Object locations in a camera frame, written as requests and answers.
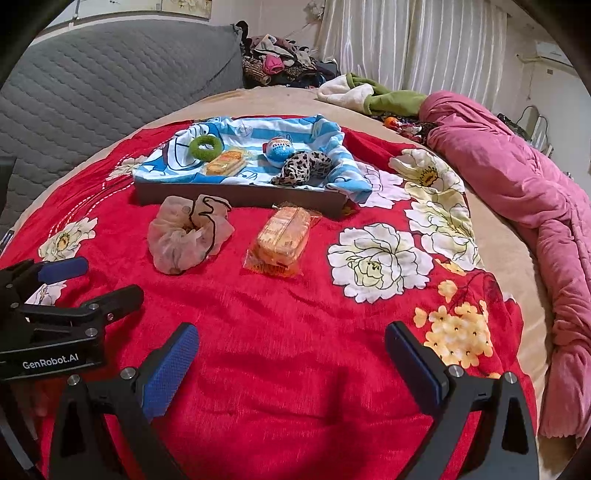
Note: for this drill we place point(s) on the white pleated curtain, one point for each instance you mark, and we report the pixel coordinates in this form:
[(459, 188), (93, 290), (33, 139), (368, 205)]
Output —
[(415, 46)]

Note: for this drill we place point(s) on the green and white fleece garment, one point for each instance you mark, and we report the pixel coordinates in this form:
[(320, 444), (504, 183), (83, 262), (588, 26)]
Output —
[(397, 101)]

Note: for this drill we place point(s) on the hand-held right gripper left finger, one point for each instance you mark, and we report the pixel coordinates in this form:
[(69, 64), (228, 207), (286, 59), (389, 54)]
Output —
[(168, 369)]

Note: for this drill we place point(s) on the orange snack packet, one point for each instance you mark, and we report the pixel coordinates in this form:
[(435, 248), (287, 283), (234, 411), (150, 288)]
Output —
[(281, 235), (226, 164)]

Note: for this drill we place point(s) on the pile of mixed clothes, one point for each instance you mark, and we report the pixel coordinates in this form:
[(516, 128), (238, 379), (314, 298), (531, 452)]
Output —
[(277, 64)]

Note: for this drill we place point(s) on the white air conditioner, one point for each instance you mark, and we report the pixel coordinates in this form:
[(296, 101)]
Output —
[(554, 51)]

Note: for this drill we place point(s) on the brown cardboard box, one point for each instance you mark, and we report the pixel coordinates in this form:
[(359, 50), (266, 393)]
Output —
[(240, 196)]

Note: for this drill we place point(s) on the metal chair frame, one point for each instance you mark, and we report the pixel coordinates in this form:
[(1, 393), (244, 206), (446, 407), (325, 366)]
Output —
[(538, 124)]

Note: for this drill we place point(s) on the pink quilt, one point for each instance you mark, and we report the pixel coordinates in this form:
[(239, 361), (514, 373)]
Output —
[(508, 175)]

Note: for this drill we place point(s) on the grey quilted headboard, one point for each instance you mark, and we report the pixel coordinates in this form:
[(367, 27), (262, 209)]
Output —
[(92, 92)]

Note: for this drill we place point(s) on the leopard print scrunchie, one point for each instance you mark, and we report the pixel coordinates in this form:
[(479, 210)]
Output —
[(300, 168)]

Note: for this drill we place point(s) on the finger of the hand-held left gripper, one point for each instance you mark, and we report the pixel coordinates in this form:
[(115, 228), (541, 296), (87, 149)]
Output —
[(62, 269), (115, 300)]

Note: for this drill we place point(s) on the red and blue toy egg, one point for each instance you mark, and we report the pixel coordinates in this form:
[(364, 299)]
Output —
[(279, 152)]

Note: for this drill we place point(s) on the red floral blanket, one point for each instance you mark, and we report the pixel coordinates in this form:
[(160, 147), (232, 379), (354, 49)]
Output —
[(277, 346)]

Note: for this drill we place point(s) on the dark patterned cloth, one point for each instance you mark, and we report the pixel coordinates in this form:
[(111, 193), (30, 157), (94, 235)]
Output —
[(415, 130)]

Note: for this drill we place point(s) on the small orange toy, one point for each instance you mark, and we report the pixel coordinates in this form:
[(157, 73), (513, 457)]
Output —
[(392, 122)]

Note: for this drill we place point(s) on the green fuzzy scrunchie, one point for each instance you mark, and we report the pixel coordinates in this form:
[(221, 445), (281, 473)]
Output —
[(196, 151)]

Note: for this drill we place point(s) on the blue striped cartoon cloth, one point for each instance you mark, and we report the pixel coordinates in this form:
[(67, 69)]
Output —
[(249, 134)]

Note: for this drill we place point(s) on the beige sheer scrunchie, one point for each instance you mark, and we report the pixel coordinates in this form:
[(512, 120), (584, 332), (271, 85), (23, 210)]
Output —
[(175, 244)]

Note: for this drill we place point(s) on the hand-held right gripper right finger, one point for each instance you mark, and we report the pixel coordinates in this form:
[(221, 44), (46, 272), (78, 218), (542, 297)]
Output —
[(413, 364)]

